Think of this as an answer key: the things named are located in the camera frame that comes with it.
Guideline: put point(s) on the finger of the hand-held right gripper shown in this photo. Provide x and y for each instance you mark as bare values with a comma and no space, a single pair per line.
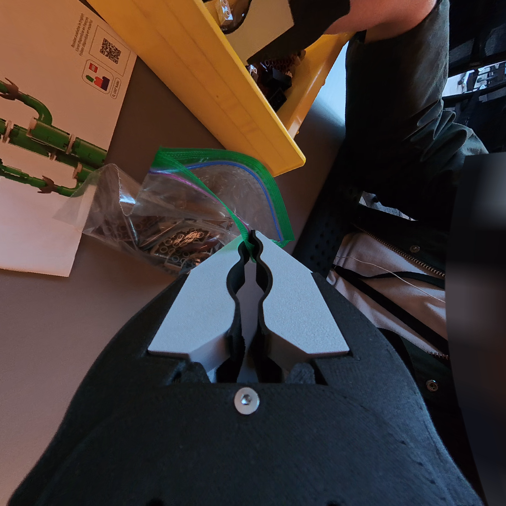
263,23

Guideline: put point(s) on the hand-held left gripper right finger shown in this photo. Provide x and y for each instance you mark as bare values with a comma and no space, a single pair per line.
304,316

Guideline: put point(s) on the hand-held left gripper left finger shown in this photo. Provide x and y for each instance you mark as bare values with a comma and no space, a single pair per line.
197,316

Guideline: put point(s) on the pile of toy building bricks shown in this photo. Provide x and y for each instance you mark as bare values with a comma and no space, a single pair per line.
276,83

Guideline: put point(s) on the yellow plastic storage bin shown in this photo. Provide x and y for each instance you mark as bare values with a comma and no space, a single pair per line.
197,59

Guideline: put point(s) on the small cluster of toy bricks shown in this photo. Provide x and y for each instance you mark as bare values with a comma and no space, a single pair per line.
166,241

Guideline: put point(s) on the clear zip bag green seal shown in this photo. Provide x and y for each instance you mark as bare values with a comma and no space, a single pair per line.
178,197

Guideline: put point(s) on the person's right forearm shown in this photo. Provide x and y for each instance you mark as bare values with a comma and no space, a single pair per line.
379,19

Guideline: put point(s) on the grey desk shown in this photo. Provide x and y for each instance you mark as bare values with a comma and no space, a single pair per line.
59,355

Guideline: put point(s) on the black perforated chair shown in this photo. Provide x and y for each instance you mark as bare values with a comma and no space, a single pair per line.
320,237

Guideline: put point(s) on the white shirt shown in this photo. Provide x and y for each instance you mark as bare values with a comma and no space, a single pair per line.
363,253

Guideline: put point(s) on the dark green jacket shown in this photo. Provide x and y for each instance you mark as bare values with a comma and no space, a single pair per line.
395,118

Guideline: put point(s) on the plant building instruction booklet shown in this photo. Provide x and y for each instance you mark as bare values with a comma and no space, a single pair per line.
47,59

